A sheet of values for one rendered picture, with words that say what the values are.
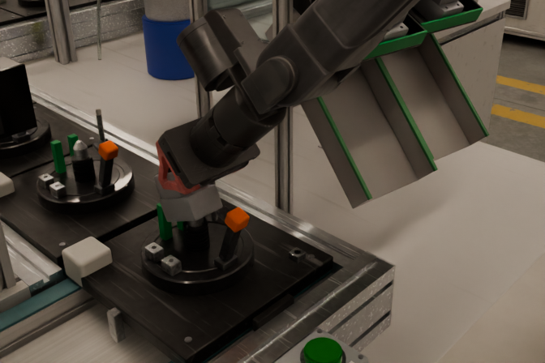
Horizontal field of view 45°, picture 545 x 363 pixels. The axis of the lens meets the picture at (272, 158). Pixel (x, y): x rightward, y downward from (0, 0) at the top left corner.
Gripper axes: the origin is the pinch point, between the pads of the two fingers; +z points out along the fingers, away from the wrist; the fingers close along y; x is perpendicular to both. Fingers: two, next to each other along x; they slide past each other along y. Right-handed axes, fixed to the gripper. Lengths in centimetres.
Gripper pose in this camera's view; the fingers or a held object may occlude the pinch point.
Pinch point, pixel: (180, 174)
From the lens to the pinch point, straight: 78.7
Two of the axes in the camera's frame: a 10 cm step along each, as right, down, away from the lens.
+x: 5.0, 8.6, -1.0
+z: -5.1, 3.9, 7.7
